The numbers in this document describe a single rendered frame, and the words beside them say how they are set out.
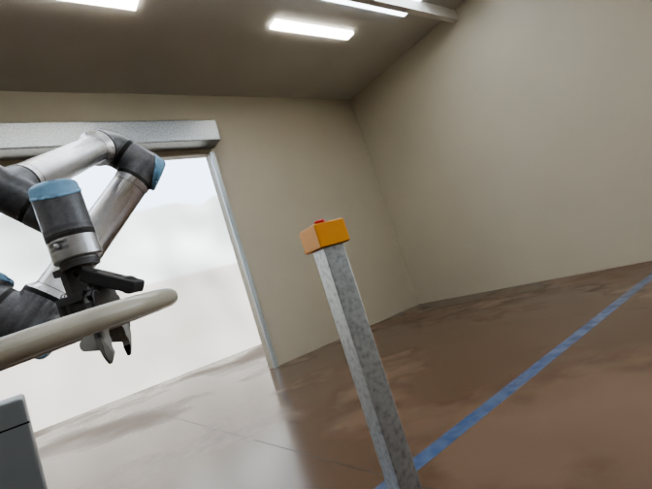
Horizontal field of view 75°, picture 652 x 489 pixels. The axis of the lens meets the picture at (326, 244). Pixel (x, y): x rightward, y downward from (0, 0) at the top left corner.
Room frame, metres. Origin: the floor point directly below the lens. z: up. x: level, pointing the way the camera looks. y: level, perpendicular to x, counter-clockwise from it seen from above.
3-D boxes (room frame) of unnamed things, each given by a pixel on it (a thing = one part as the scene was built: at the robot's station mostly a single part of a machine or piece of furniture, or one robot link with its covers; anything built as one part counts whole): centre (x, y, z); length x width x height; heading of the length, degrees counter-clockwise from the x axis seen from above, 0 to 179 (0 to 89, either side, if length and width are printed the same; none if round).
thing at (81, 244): (0.83, 0.48, 1.10); 0.10 x 0.09 x 0.05; 172
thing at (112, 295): (0.84, 0.49, 1.02); 0.09 x 0.08 x 0.12; 82
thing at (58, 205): (0.83, 0.49, 1.19); 0.10 x 0.09 x 0.12; 29
